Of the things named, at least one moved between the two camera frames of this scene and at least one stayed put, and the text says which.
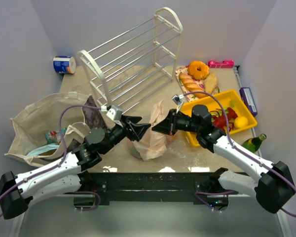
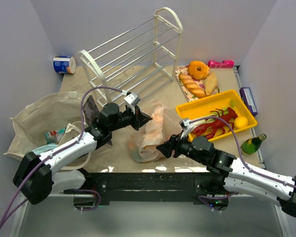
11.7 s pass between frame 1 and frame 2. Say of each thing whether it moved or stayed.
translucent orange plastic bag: moved
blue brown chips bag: stayed
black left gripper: moved
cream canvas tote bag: stayed
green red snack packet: stayed
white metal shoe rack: stayed
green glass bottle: stayed
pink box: stayed
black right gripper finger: moved
